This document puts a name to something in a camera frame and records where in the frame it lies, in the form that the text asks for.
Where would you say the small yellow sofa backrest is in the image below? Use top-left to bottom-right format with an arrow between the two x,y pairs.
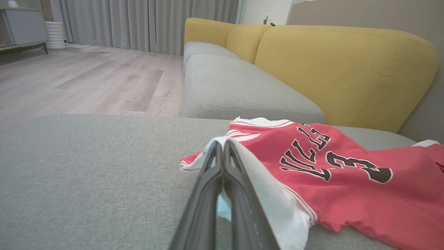
226,24 -> 273,65
184,17 -> 236,48

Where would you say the grey cabinet on legs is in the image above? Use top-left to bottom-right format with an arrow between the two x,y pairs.
0,6 -> 49,56

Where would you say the white ribbed cylinder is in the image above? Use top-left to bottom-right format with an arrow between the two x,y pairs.
44,21 -> 66,51

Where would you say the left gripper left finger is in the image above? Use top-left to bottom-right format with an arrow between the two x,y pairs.
168,140 -> 223,250

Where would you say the large yellow sofa backrest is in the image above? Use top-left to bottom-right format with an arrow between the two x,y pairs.
254,25 -> 439,133

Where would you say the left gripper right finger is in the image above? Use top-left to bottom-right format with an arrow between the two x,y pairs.
223,138 -> 281,250

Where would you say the grey sofa seat cushion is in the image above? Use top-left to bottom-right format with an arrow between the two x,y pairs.
183,42 -> 240,75
182,54 -> 326,125

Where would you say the red basketball jersey white trim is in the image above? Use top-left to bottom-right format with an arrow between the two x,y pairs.
179,116 -> 444,250

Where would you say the large grey sofa ottoman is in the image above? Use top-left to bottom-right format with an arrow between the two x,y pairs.
0,115 -> 417,250

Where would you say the grey pleated curtain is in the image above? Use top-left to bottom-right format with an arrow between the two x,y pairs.
49,0 -> 240,56

